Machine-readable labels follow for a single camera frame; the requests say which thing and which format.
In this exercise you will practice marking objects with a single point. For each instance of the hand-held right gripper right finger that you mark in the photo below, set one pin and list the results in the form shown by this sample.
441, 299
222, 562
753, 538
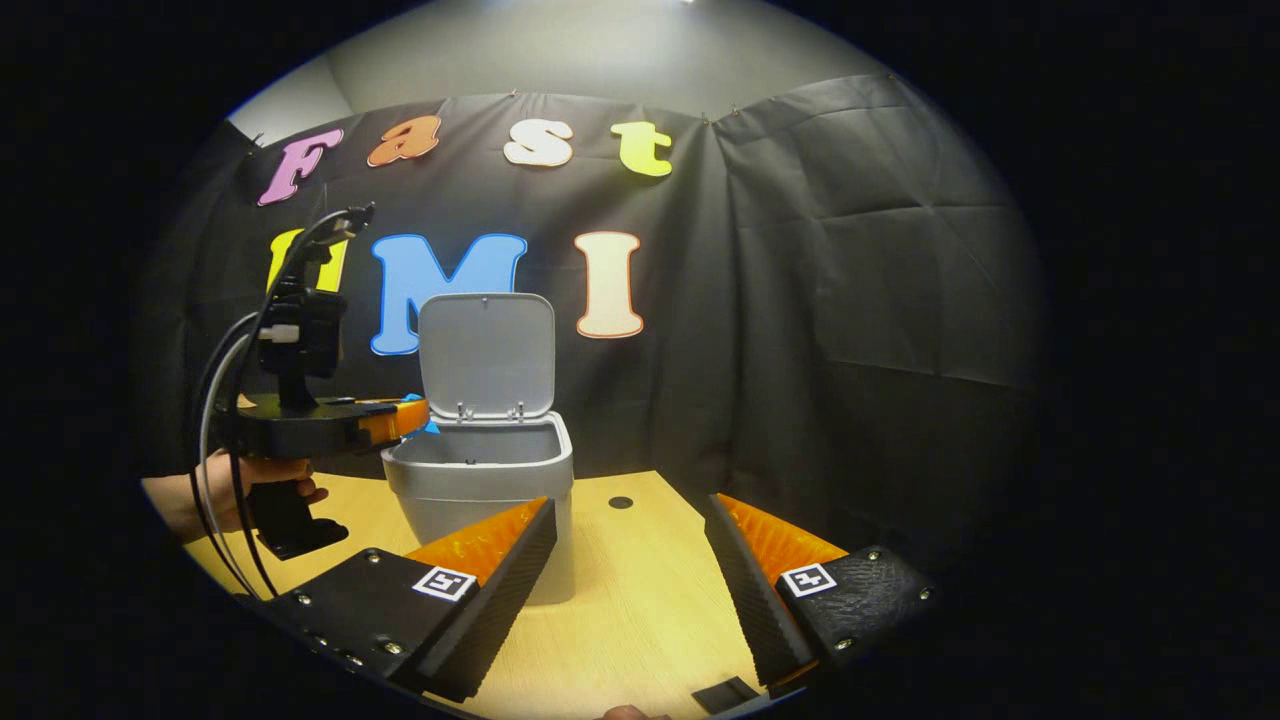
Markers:
750, 590

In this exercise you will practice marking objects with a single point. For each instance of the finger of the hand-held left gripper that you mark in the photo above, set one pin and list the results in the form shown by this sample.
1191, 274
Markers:
390, 420

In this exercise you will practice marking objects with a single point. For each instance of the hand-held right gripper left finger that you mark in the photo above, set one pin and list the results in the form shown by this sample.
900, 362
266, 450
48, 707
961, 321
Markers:
500, 600

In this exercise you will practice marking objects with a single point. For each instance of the blue paper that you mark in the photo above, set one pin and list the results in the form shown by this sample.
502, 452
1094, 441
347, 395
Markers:
422, 412

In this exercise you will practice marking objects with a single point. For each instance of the grey desktop garbage bin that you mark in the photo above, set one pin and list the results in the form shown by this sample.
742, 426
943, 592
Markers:
490, 480

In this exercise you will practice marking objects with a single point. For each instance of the wooden desktop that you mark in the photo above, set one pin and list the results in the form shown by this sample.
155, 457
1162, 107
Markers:
630, 600

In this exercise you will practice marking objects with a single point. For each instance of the black backdrop cloth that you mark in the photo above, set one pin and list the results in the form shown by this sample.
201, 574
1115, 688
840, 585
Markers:
850, 300

